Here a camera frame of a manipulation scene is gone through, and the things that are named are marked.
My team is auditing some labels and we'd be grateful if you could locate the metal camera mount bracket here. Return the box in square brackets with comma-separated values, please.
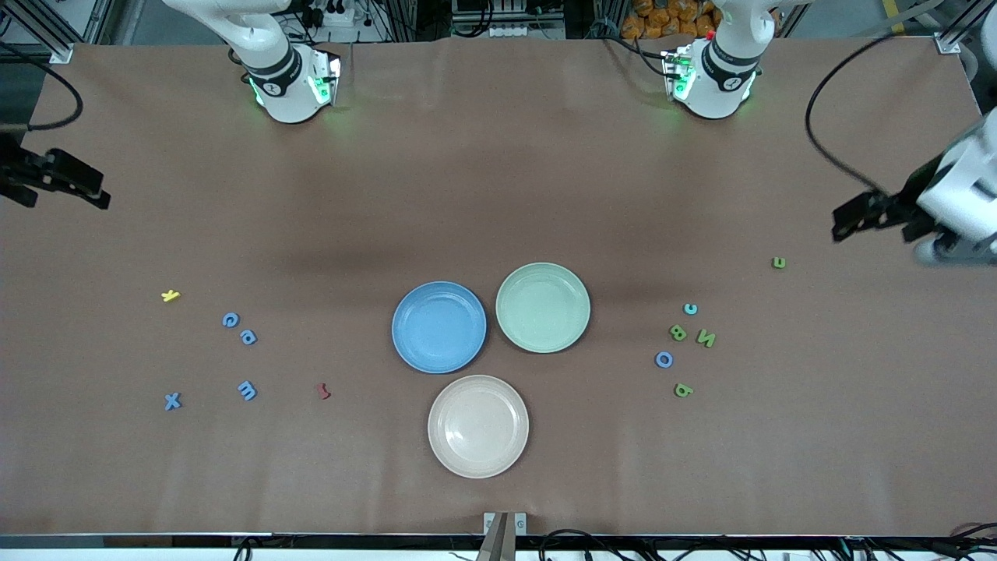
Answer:
[483, 512, 527, 561]

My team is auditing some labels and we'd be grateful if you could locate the brown table cover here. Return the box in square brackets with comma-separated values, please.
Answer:
[0, 35, 997, 538]

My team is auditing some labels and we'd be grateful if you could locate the green plate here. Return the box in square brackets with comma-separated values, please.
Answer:
[495, 263, 591, 355]

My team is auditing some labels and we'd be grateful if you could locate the aluminium frame post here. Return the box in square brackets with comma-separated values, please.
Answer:
[935, 0, 997, 55]
[0, 0, 75, 63]

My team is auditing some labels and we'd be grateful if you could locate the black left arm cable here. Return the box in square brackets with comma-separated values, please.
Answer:
[806, 35, 924, 196]

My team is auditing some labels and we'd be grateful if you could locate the blue plate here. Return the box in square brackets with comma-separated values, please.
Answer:
[391, 281, 488, 375]

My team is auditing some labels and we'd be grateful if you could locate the beige plate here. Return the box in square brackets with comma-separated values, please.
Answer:
[427, 375, 530, 479]

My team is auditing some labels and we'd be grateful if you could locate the orange fruit pile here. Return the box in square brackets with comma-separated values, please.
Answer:
[621, 0, 721, 40]

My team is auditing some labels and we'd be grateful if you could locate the white power strip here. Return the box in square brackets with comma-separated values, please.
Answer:
[489, 22, 565, 40]
[315, 0, 355, 28]

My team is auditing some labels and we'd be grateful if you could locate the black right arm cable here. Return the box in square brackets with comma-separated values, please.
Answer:
[0, 43, 83, 132]

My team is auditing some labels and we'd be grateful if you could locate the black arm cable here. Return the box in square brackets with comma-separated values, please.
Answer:
[806, 35, 924, 196]
[0, 43, 83, 132]

